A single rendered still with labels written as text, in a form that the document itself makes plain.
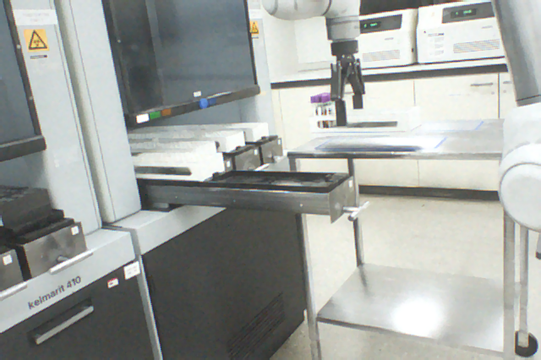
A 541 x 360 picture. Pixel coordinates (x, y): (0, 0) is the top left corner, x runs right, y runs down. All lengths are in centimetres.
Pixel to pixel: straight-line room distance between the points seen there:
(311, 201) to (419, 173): 247
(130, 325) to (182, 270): 21
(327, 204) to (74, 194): 58
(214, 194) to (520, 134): 69
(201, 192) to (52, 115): 38
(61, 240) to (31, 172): 21
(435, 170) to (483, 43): 85
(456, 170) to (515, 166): 262
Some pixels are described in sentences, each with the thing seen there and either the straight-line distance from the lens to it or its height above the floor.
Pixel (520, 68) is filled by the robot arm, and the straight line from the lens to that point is 85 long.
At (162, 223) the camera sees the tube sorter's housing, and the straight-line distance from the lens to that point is 129.
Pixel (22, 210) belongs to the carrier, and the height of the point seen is 85.
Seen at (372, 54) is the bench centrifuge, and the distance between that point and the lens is 346.
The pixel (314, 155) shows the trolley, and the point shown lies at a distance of 138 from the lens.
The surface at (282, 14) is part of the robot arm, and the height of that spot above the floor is 119.
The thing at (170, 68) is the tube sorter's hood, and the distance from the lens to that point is 144.
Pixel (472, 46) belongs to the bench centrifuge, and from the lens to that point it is 330.
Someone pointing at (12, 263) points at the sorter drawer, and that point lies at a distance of 106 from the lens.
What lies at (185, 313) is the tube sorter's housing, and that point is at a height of 44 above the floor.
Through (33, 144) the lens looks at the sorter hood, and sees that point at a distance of 114.
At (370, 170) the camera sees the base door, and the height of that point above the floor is 20.
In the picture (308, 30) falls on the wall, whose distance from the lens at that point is 434.
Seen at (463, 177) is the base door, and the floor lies 16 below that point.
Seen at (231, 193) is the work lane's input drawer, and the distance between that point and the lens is 117.
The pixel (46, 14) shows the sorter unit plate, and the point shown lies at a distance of 122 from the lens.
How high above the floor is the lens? 111
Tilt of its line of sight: 15 degrees down
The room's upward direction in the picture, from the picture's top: 7 degrees counter-clockwise
